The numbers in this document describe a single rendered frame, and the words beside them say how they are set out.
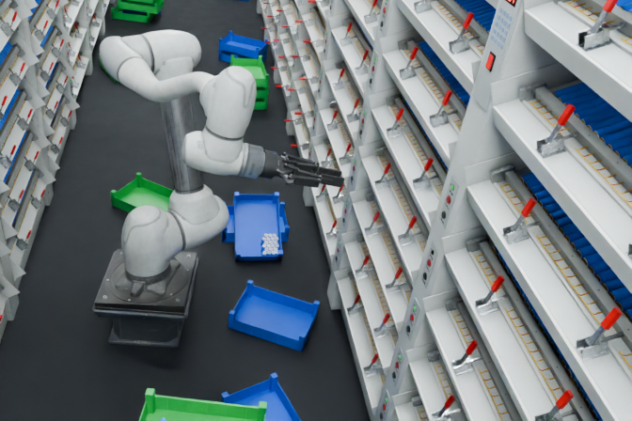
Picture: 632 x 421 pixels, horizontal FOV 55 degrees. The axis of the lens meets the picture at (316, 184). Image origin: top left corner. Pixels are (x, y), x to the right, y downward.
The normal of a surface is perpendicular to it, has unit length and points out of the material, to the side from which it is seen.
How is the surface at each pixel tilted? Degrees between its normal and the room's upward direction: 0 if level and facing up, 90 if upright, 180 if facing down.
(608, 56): 22
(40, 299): 0
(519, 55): 90
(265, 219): 27
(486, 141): 90
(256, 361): 0
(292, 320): 0
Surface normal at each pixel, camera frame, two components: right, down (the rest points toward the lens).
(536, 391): -0.25, -0.77
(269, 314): 0.13, -0.82
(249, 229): 0.18, -0.47
